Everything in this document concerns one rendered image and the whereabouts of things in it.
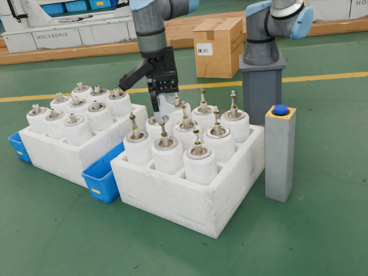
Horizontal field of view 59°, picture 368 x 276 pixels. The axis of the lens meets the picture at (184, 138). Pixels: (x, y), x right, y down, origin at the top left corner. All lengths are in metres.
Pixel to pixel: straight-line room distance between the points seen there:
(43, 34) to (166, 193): 2.54
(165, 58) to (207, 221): 0.48
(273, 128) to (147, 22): 0.46
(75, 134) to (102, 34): 1.92
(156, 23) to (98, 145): 0.61
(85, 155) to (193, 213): 0.48
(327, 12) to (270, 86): 1.59
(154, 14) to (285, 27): 0.60
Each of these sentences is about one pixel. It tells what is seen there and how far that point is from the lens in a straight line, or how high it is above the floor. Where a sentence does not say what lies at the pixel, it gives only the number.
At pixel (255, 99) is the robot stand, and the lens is 1.45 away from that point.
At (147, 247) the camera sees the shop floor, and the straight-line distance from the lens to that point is 1.05.
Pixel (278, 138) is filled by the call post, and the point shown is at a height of 0.25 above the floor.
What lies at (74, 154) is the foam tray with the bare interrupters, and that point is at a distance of 1.26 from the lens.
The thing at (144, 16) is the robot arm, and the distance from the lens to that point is 0.83.
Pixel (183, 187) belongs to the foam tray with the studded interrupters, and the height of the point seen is 0.17.
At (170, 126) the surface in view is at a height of 0.23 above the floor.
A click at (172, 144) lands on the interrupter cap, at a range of 0.99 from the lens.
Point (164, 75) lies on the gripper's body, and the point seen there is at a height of 0.48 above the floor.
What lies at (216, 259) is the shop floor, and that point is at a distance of 0.99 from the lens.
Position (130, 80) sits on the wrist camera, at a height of 0.48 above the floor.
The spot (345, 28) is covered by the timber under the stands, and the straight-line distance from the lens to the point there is 2.93.
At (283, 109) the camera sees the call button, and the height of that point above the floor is 0.33.
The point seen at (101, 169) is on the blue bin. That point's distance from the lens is 1.29.
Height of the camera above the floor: 0.78
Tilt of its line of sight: 31 degrees down
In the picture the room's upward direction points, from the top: 9 degrees counter-clockwise
